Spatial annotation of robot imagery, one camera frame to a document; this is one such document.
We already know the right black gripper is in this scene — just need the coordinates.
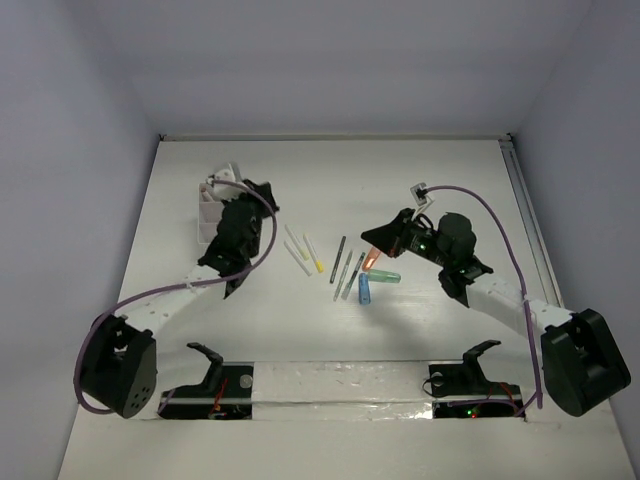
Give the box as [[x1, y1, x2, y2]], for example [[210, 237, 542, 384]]
[[360, 208, 451, 268]]

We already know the white pen red cap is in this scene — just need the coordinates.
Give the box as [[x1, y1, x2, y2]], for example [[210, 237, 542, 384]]
[[283, 241, 312, 276]]

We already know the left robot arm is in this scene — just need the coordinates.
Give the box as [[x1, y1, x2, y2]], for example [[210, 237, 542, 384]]
[[73, 175, 279, 419]]

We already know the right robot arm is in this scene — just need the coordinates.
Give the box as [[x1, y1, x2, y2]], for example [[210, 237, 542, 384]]
[[361, 208, 631, 417]]

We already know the orange translucent eraser case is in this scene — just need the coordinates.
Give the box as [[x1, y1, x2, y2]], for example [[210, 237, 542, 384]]
[[362, 247, 381, 272]]

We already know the green dark pen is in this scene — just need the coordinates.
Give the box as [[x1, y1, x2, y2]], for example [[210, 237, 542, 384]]
[[341, 252, 366, 300]]

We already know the green translucent eraser case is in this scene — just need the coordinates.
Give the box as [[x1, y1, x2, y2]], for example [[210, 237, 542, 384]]
[[367, 269, 401, 284]]

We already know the dark grey pen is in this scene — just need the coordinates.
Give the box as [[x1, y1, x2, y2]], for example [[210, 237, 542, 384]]
[[329, 235, 347, 284]]

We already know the translucent pink pen holder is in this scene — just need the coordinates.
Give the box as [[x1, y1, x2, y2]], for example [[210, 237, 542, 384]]
[[198, 183, 224, 245]]

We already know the blue translucent eraser case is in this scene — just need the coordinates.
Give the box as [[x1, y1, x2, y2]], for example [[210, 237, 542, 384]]
[[358, 272, 371, 305]]

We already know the clear silver pen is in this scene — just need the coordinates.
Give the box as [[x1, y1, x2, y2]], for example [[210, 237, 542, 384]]
[[333, 249, 353, 302]]

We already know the white pen yellow tip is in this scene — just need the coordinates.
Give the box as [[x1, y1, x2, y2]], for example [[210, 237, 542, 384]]
[[303, 234, 325, 273]]

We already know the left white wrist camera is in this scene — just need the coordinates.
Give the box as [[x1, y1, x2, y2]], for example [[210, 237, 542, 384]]
[[206, 162, 243, 202]]

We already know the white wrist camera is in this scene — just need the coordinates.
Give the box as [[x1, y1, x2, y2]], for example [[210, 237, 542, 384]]
[[206, 162, 243, 202], [410, 182, 433, 210]]

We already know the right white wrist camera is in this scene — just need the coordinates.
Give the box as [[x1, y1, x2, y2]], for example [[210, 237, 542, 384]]
[[410, 182, 433, 210]]

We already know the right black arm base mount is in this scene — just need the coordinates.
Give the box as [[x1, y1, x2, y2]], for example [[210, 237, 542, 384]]
[[422, 340, 524, 420]]

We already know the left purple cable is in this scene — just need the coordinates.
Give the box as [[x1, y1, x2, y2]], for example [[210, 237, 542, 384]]
[[73, 179, 279, 415]]

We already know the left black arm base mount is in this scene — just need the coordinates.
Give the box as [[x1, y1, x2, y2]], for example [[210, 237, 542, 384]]
[[157, 342, 254, 421]]

